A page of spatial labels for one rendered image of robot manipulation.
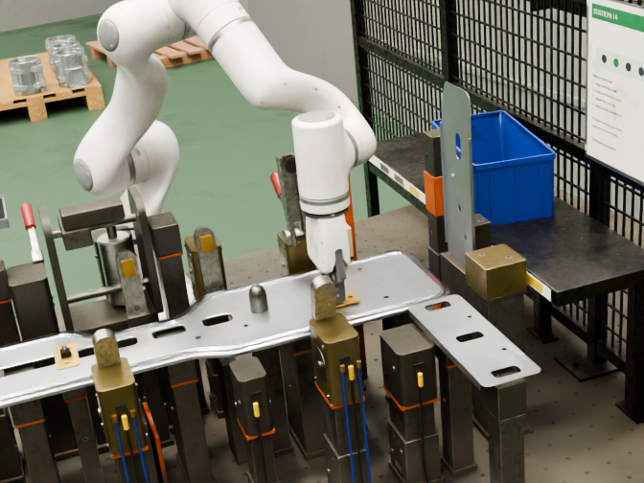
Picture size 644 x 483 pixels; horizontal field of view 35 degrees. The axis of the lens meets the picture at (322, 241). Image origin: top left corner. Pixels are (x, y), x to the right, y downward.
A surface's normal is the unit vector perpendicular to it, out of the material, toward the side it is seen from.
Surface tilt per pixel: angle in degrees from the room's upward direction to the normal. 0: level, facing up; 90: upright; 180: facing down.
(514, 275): 90
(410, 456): 90
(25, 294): 90
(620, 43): 90
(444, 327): 0
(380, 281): 0
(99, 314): 0
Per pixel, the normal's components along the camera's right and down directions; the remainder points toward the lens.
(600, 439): -0.10, -0.91
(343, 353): 0.33, 0.36
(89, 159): -0.49, 0.11
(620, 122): -0.94, 0.22
